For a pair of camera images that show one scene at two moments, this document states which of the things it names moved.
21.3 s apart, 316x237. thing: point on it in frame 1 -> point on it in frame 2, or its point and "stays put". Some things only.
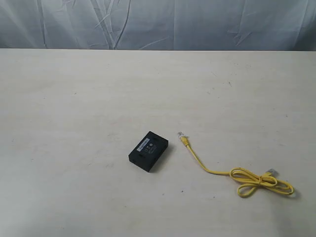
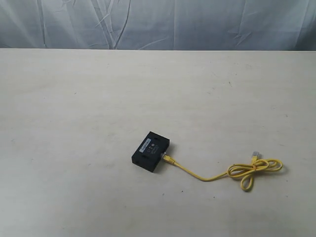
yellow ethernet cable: (267, 178) -> (247, 169)
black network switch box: (148, 152) stays put
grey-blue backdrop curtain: (279, 25) stays put
